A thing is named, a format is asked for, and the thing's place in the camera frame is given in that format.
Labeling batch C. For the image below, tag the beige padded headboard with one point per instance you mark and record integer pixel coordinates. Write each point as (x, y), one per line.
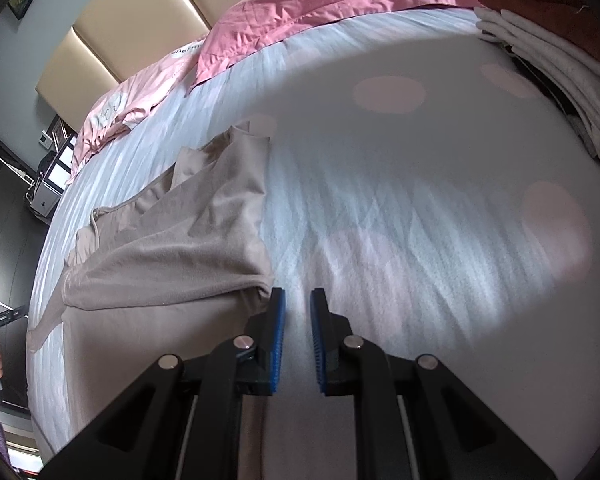
(114, 39)

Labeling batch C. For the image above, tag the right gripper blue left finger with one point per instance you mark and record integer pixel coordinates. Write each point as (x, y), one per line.
(261, 369)

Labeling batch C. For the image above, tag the white bedside shelf unit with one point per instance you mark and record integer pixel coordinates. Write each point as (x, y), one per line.
(54, 169)

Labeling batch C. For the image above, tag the beige long-sleeve shirt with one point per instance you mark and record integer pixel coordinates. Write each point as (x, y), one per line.
(176, 268)

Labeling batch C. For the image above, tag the pink pillow left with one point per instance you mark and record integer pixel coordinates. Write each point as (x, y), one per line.
(121, 109)

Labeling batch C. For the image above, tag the white folded garment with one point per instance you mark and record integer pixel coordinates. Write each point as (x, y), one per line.
(575, 73)

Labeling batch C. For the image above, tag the white polka-dot duvet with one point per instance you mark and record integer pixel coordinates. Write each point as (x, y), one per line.
(443, 203)

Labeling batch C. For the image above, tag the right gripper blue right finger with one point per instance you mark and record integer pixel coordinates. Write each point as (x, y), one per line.
(328, 333)

